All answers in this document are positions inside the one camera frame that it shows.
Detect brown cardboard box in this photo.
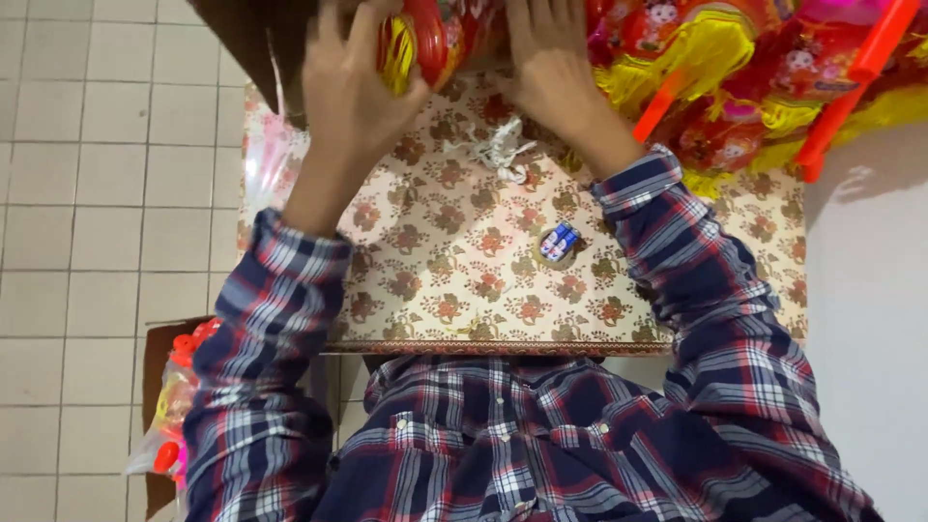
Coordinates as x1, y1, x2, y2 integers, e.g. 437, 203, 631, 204
187, 0, 320, 131

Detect small blue and white batteries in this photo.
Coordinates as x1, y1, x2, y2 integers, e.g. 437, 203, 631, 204
539, 222, 582, 263

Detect red and yellow paper lantern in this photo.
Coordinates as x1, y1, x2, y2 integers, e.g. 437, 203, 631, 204
377, 0, 508, 97

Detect floral patterned table cover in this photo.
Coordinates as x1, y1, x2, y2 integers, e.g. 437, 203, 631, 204
238, 70, 809, 356

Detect heap of red tasselled lanterns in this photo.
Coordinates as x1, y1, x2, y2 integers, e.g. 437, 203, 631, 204
584, 0, 928, 200

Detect clear bag of plastic parts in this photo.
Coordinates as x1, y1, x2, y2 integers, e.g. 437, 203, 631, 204
123, 316, 224, 485

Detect brown cardboard carton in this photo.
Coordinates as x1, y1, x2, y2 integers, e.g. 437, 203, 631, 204
141, 316, 216, 522

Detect person's left hand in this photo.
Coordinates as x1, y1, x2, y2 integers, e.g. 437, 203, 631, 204
302, 0, 432, 156

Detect white crumpled string bundle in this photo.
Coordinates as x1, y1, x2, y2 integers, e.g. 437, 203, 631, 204
444, 116, 539, 185

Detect person's right hand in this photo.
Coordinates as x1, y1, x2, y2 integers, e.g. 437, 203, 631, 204
496, 0, 623, 143

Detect person's plaid shirt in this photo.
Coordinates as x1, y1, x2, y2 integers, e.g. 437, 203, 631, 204
181, 144, 887, 522

